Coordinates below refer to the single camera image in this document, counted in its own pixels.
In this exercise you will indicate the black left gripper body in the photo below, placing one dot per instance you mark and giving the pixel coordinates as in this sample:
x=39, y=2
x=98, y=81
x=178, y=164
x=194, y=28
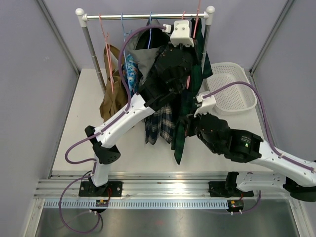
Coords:
x=187, y=56

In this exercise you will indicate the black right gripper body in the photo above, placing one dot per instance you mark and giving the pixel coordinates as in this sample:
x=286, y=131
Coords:
x=192, y=128

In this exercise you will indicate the pink wire hanger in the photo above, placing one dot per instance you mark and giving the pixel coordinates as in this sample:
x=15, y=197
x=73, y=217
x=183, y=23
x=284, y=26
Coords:
x=108, y=54
x=188, y=78
x=196, y=19

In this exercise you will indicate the grey skirt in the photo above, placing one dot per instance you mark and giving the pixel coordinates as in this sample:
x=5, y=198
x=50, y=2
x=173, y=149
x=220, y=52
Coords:
x=144, y=57

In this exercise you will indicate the dark green plaid skirt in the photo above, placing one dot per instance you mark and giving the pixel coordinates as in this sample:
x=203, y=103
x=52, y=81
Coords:
x=185, y=102

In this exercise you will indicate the blue floral skirt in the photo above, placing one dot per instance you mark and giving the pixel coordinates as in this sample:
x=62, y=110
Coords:
x=135, y=71

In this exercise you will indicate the navy white plaid skirt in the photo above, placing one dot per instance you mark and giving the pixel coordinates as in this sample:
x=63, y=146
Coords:
x=159, y=124

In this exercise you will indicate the blue wire hanger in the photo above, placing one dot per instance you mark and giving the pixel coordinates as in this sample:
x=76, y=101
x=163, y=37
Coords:
x=124, y=39
x=150, y=31

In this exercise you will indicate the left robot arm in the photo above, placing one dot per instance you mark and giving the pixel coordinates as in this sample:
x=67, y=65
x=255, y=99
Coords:
x=106, y=135

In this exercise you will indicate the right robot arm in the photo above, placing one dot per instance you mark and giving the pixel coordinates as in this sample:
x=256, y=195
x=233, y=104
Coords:
x=290, y=174

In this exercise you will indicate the tan brown skirt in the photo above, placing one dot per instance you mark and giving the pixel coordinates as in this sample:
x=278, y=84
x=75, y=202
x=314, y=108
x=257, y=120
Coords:
x=115, y=99

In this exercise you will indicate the white perforated plastic basket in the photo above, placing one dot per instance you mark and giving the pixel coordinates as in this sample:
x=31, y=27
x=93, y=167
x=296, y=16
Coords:
x=236, y=99

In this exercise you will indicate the metal clothes rack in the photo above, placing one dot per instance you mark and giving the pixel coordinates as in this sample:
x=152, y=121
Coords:
x=83, y=18

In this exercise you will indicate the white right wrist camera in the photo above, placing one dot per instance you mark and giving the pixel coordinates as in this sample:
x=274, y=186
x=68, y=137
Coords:
x=204, y=104

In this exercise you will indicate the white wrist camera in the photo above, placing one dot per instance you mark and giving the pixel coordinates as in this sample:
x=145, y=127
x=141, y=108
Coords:
x=180, y=33
x=204, y=104

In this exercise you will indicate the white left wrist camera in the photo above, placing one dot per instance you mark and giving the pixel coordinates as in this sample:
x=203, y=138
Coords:
x=180, y=33

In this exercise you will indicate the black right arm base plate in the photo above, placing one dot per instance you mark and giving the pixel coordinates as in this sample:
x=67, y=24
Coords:
x=224, y=190

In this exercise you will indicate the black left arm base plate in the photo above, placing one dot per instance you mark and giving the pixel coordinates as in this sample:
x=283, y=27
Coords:
x=112, y=189

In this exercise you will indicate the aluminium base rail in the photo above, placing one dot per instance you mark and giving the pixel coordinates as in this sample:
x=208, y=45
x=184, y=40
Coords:
x=177, y=185

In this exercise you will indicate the white slotted cable duct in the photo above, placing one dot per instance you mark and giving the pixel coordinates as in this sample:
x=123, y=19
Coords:
x=137, y=204

